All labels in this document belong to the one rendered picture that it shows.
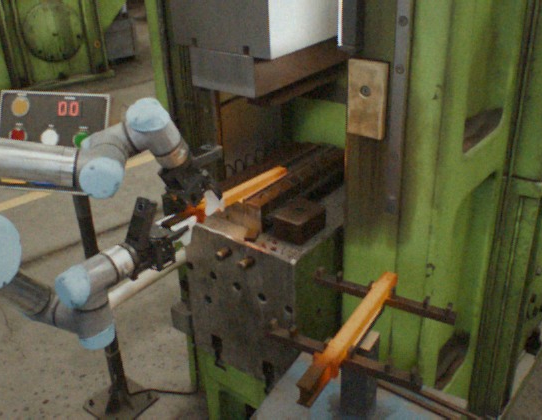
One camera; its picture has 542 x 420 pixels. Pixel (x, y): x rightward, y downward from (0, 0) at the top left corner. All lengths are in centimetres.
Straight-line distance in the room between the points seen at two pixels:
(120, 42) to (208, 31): 543
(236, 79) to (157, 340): 153
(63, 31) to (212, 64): 483
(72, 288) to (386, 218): 74
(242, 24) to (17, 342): 192
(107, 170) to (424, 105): 67
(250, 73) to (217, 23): 14
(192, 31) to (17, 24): 472
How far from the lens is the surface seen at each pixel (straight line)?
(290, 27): 143
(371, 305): 128
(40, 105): 190
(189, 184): 142
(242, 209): 161
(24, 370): 278
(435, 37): 135
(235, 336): 178
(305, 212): 155
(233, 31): 145
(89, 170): 120
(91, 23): 642
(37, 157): 123
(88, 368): 269
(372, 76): 140
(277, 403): 146
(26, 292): 135
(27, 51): 629
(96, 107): 182
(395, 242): 155
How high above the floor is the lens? 172
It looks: 28 degrees down
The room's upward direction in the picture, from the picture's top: 2 degrees counter-clockwise
